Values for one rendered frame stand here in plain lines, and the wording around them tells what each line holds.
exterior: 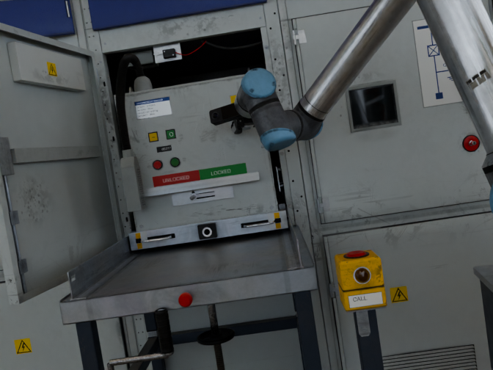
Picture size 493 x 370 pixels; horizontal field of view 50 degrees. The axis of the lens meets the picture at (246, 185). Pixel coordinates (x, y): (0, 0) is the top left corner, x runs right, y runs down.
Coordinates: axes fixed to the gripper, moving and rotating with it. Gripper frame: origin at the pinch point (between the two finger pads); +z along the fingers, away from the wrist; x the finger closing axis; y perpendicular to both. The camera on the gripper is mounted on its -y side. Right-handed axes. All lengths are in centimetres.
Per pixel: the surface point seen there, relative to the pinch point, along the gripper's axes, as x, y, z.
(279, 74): 19.2, 22.0, 5.0
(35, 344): -56, -79, 51
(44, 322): -49, -75, 48
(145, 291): -48, -36, -34
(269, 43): 30.2, 20.3, 2.6
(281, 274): -51, -5, -42
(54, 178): -8, -58, 0
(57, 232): -24, -59, 2
